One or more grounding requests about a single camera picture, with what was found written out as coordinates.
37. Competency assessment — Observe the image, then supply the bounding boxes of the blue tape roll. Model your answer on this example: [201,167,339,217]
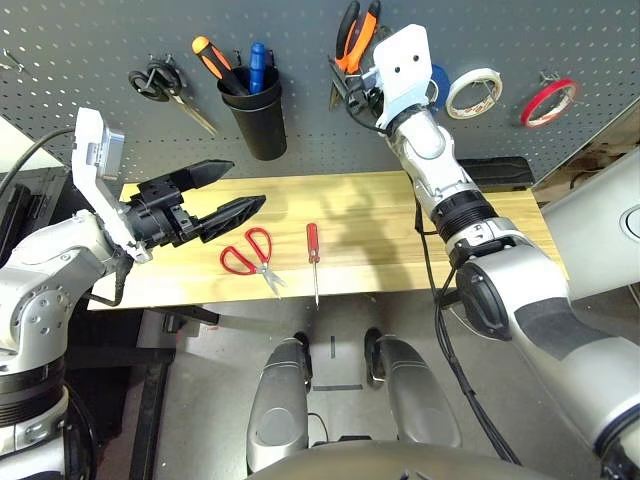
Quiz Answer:
[427,63,451,114]

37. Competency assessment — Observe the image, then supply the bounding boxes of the dark grey pegboard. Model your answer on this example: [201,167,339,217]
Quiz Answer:
[0,0,640,184]

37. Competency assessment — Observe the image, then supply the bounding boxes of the silver left robot leg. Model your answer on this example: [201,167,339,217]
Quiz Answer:
[246,332,314,474]

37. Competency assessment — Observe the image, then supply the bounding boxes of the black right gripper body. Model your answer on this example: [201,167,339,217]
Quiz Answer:
[363,79,390,127]

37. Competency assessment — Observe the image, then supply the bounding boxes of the double metal pegboard hook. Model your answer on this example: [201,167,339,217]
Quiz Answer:
[0,48,25,74]

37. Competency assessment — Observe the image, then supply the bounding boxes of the black equipment case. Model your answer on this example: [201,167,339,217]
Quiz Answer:
[0,167,76,261]

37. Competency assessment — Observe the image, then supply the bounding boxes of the silver right robot leg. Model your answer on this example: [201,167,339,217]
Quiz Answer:
[363,327,462,449]

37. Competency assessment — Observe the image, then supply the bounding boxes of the black handled scissors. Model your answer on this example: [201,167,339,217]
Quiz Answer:
[128,53,220,137]

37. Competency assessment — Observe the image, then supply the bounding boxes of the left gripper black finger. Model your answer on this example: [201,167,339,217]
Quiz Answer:
[174,159,236,194]
[198,194,268,245]

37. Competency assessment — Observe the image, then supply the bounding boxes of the black tool case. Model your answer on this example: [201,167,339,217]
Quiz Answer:
[457,156,532,191]

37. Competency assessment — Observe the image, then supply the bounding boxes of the red handled scissors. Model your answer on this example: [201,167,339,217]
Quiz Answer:
[219,227,289,300]

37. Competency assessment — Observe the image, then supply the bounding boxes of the black plastic cup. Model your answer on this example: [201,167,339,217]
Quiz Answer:
[216,64,288,162]

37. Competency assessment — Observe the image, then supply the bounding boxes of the orange black screwdriver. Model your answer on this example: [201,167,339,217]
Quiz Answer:
[191,35,250,96]

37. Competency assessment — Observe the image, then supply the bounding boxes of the grey robot torso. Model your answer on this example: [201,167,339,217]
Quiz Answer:
[249,439,551,480]

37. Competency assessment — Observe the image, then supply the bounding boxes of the orange black needle-nose pliers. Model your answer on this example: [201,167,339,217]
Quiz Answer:
[327,0,382,112]

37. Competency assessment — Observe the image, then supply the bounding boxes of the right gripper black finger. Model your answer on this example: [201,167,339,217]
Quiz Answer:
[341,68,372,114]

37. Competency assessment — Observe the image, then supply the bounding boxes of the red handled screwdriver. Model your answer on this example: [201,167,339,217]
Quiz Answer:
[306,222,322,307]

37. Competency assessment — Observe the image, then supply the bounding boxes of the white pegboard frame post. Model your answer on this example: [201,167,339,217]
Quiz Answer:
[530,97,640,190]

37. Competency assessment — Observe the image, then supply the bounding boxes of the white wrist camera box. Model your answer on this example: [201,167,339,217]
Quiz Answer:
[70,106,154,265]
[372,24,434,129]

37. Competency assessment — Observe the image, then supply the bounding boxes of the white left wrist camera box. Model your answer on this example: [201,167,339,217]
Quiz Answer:
[70,106,154,265]

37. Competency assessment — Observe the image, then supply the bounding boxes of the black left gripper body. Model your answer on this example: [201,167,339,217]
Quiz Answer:
[119,178,205,250]

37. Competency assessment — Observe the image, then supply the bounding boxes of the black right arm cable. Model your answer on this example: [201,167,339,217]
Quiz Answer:
[413,197,524,466]

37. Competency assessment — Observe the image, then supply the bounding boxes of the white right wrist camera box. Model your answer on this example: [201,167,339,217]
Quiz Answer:
[372,24,434,129]

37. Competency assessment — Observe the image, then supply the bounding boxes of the silver robot leg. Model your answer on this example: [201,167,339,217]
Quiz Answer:
[363,327,462,449]
[246,332,314,474]

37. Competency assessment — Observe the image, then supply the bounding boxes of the black table leg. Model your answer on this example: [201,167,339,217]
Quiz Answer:
[130,305,221,480]

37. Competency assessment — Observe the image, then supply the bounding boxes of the white tape roll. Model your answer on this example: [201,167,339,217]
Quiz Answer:
[444,68,503,120]

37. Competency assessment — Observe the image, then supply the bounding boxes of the red tape ring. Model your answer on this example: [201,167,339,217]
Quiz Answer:
[519,78,582,129]

